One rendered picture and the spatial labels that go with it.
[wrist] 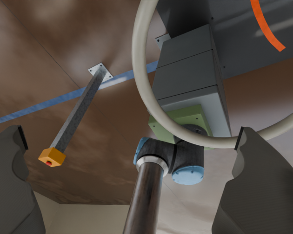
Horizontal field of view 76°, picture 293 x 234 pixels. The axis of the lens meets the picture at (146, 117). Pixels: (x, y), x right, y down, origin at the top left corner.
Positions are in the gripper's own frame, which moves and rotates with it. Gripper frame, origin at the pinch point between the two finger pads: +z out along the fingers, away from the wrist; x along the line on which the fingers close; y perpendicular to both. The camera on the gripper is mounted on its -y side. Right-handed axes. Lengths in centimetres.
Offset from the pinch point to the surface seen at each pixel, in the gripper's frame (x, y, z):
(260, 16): 88, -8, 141
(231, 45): 76, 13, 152
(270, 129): 34.5, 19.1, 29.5
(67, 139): -54, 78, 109
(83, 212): -168, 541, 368
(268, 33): 99, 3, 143
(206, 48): 44, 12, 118
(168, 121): 7.5, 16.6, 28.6
